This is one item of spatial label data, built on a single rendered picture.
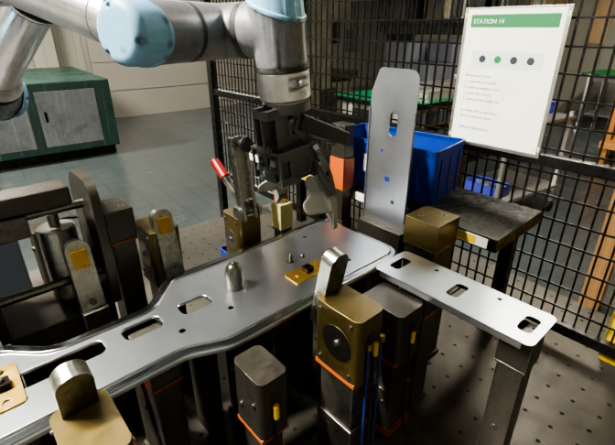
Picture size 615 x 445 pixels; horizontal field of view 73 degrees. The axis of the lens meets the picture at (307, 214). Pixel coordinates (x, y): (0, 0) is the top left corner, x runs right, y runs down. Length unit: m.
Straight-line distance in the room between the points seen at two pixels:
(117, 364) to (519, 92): 0.94
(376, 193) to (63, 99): 4.78
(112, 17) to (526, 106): 0.84
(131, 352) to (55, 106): 4.90
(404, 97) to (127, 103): 7.29
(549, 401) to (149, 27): 0.99
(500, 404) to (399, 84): 0.60
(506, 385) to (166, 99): 7.76
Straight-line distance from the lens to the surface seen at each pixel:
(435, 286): 0.77
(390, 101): 0.89
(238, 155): 0.85
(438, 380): 1.03
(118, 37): 0.55
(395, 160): 0.90
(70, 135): 5.53
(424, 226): 0.86
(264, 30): 0.59
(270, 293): 0.72
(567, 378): 1.15
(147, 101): 8.07
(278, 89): 0.60
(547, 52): 1.04
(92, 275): 0.77
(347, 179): 1.06
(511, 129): 1.08
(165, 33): 0.55
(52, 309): 0.86
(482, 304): 0.75
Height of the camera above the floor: 1.41
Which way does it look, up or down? 24 degrees down
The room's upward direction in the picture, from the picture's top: straight up
